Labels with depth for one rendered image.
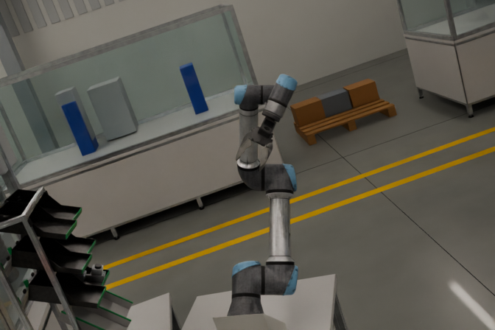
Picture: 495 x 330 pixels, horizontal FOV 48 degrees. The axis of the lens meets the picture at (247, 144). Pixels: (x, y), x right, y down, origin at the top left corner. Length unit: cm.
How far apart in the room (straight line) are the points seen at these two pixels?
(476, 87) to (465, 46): 48
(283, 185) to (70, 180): 417
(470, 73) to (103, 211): 429
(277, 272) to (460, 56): 467
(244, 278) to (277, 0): 867
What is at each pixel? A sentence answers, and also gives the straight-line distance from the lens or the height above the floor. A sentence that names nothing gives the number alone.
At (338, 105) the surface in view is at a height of 25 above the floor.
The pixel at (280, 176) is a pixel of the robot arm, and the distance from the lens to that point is 231.
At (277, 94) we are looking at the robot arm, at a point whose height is 180.
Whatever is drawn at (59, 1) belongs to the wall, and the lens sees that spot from 1059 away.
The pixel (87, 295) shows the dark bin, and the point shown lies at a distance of 249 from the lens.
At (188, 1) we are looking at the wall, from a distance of 1043.
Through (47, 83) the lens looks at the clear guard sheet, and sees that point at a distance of 607.
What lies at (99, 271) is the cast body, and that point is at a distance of 257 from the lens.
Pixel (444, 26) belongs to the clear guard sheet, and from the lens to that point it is 666.
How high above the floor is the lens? 223
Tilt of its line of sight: 16 degrees down
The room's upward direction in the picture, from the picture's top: 19 degrees counter-clockwise
